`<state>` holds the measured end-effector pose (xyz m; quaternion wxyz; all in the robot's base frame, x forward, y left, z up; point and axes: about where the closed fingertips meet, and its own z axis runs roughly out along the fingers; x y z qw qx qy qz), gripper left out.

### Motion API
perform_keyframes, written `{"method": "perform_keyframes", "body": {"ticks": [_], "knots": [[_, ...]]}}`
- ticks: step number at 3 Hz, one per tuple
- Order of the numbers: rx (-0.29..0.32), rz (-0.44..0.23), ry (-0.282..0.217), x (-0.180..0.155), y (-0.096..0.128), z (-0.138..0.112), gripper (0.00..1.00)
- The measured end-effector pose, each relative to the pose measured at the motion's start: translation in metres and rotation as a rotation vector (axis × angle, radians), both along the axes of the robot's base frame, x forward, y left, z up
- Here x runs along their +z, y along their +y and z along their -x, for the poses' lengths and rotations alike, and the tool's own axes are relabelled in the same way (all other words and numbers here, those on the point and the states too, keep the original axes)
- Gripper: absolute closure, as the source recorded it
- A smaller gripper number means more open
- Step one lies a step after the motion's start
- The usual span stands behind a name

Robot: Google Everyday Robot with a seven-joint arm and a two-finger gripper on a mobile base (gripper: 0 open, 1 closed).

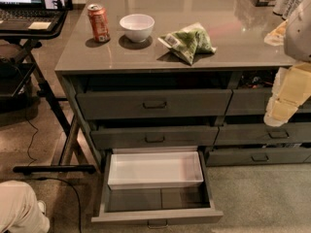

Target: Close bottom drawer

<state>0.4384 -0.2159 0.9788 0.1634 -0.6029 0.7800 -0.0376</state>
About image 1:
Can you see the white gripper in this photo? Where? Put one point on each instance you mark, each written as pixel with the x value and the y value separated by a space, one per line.
pixel 299 36

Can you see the grey drawer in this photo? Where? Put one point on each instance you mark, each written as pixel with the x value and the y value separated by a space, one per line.
pixel 248 101
pixel 156 207
pixel 151 137
pixel 153 103
pixel 253 134
pixel 236 157

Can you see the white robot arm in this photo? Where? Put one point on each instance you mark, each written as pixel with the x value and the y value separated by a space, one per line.
pixel 297 39

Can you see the green chip bag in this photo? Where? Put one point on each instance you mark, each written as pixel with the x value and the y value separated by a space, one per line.
pixel 187 42

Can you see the grey cabinet with countertop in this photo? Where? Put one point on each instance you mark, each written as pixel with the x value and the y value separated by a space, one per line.
pixel 181 74

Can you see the white plastic tray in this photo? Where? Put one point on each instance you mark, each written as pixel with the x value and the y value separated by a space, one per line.
pixel 155 170

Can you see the white ceramic bowl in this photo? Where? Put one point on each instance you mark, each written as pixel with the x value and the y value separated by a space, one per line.
pixel 137 27

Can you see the orange soda can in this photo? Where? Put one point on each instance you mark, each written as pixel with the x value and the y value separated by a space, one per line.
pixel 99 23

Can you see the black smartphone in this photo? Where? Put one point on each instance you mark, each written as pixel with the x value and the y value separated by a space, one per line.
pixel 58 5

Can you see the white shoe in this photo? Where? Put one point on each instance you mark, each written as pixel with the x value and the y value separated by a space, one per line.
pixel 42 207

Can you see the yellow sticky note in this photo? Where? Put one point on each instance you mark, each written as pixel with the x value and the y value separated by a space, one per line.
pixel 39 25

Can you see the black laptop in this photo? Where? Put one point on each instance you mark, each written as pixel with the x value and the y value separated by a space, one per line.
pixel 17 15

